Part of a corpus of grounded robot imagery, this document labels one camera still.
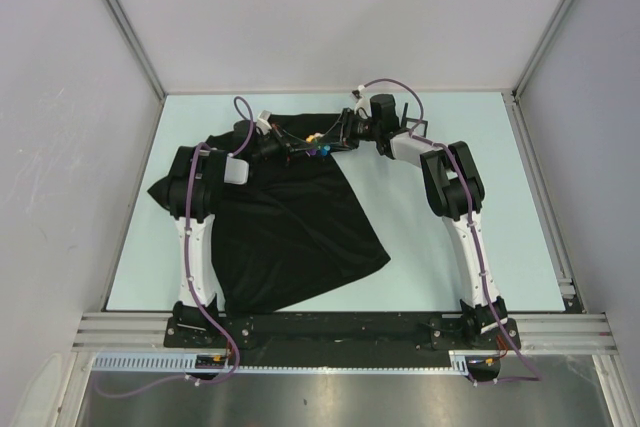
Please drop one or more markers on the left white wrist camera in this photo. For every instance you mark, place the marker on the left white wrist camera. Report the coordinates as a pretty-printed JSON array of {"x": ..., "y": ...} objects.
[{"x": 263, "y": 123}]

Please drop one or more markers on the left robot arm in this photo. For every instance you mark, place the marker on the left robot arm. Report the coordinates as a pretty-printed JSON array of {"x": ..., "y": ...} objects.
[{"x": 237, "y": 201}]

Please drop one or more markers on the white slotted cable duct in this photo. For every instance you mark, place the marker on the white slotted cable duct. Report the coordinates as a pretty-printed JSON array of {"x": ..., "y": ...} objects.
[{"x": 191, "y": 363}]

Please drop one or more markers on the black t-shirt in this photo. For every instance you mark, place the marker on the black t-shirt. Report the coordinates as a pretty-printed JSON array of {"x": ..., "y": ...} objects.
[{"x": 348, "y": 249}]

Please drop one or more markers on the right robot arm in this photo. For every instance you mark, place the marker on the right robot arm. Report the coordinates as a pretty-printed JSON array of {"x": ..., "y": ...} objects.
[{"x": 454, "y": 192}]

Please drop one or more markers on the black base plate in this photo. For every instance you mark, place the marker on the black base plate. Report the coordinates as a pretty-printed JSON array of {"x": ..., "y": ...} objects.
[{"x": 433, "y": 330}]

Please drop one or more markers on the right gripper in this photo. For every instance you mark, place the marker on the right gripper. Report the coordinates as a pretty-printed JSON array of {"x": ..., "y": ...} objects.
[{"x": 347, "y": 141}]

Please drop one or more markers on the colourful pom-pom brooch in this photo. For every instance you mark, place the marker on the colourful pom-pom brooch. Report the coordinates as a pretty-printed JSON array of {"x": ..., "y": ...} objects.
[{"x": 316, "y": 146}]

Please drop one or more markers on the small black stand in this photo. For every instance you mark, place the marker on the small black stand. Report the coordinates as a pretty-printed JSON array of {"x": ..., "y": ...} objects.
[{"x": 416, "y": 125}]

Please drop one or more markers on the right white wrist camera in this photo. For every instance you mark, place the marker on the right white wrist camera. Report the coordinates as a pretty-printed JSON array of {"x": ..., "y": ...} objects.
[{"x": 362, "y": 105}]

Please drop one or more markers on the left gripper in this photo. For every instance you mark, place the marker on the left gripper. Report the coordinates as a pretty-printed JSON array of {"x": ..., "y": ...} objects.
[{"x": 288, "y": 146}]

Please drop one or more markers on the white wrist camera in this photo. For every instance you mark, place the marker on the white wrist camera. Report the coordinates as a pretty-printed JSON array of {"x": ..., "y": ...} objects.
[
  {"x": 263, "y": 123},
  {"x": 362, "y": 105}
]

